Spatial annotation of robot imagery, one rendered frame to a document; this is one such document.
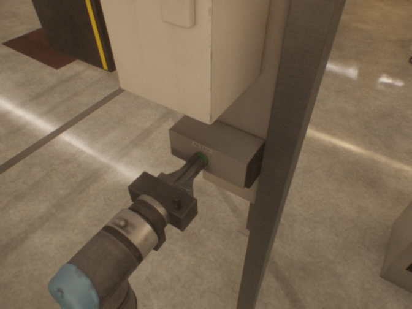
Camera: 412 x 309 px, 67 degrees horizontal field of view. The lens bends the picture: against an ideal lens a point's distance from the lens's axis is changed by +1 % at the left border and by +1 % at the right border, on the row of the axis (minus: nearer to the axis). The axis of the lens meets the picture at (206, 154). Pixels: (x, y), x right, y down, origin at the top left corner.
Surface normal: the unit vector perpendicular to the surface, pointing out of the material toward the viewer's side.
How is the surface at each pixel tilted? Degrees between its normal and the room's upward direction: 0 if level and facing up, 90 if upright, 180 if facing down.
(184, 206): 0
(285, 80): 90
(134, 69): 90
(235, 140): 0
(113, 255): 30
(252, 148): 0
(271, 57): 90
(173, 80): 90
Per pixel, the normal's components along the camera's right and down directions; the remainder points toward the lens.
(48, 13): -0.55, 0.60
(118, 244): 0.37, -0.46
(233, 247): 0.00, -0.70
